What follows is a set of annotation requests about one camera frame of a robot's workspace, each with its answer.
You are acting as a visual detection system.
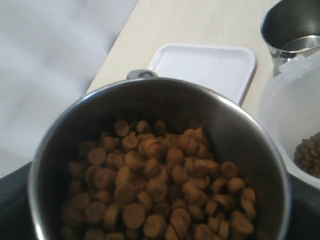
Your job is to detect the white curtain backdrop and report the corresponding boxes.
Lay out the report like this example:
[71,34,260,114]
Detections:
[0,0,136,177]

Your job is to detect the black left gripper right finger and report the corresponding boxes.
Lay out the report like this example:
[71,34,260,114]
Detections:
[286,174,320,240]

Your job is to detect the clear plastic pitcher with label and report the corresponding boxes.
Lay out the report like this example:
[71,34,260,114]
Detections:
[258,52,320,189]

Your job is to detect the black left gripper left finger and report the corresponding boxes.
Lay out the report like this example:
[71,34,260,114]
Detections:
[0,163,36,240]

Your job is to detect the white plastic tray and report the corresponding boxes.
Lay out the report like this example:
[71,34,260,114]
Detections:
[148,43,256,106]

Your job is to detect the steel mug with kibble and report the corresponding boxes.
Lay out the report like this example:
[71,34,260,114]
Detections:
[27,69,292,240]
[260,0,320,76]

